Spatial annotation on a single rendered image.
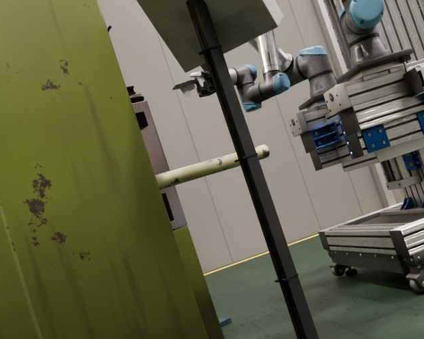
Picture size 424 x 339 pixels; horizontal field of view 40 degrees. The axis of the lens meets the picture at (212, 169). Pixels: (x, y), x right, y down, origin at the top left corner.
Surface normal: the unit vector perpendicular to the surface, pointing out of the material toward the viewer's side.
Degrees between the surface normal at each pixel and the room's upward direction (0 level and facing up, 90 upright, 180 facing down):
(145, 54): 90
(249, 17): 120
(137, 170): 90
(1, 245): 90
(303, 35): 90
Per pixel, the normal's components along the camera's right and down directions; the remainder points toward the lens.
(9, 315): 0.49, -0.22
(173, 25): -0.30, 0.58
